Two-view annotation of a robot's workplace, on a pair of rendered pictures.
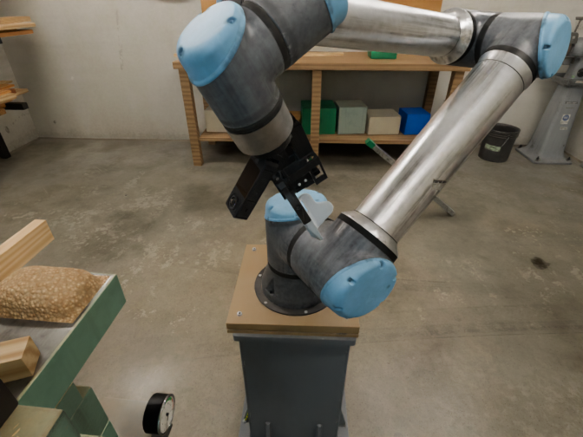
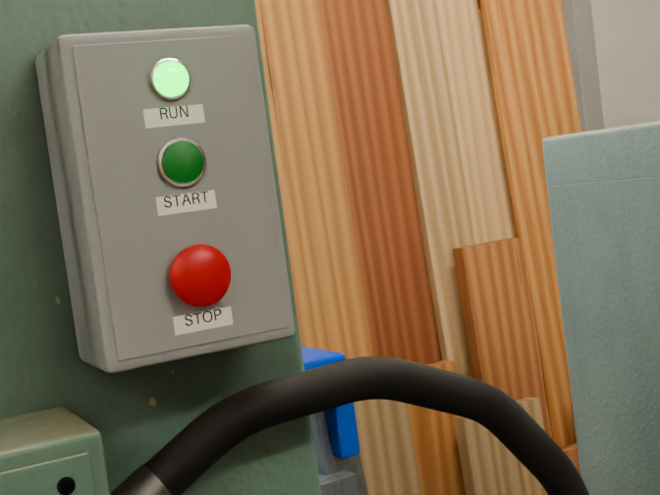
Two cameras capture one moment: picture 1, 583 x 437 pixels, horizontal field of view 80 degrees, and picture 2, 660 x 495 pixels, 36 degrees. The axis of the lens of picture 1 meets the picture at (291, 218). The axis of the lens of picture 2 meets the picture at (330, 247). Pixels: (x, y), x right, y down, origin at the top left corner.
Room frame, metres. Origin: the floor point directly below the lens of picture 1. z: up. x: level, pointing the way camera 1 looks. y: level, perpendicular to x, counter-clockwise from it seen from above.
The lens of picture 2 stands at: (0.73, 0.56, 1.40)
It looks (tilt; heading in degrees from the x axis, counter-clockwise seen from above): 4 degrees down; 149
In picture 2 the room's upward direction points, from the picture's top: 8 degrees counter-clockwise
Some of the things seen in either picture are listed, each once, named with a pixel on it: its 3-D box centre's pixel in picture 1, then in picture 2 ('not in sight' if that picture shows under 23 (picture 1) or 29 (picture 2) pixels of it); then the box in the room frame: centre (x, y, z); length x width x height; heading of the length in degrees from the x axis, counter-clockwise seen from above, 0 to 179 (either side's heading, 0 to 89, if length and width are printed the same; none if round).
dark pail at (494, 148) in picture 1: (497, 142); not in sight; (3.02, -1.87, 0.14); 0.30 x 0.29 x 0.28; 177
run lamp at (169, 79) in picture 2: not in sight; (171, 79); (0.28, 0.76, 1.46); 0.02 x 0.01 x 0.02; 85
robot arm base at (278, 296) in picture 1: (296, 270); not in sight; (0.71, -0.01, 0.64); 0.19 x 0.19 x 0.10
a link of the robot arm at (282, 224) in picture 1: (298, 229); not in sight; (0.70, -0.02, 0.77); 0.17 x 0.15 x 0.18; 32
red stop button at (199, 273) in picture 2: not in sight; (200, 275); (0.28, 0.76, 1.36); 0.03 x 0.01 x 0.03; 85
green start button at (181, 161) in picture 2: not in sight; (183, 162); (0.28, 0.76, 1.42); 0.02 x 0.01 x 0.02; 85
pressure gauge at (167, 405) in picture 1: (158, 415); not in sight; (0.32, 0.23, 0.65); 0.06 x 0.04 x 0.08; 175
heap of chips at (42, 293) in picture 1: (41, 284); not in sight; (0.35, 0.35, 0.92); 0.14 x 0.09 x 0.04; 85
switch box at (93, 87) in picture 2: not in sight; (166, 195); (0.25, 0.77, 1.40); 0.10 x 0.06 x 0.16; 85
